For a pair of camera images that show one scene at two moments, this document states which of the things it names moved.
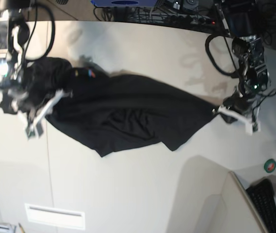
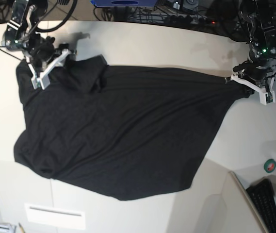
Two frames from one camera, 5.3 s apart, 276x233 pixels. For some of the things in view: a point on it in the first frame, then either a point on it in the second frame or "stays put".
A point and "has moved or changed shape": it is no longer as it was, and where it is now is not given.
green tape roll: (269, 165) stays put
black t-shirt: (106, 111) has moved or changed shape
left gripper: (22, 98) to (42, 56)
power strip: (190, 20) stays put
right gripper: (237, 103) to (262, 77)
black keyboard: (262, 193) stays put
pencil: (22, 228) stays put
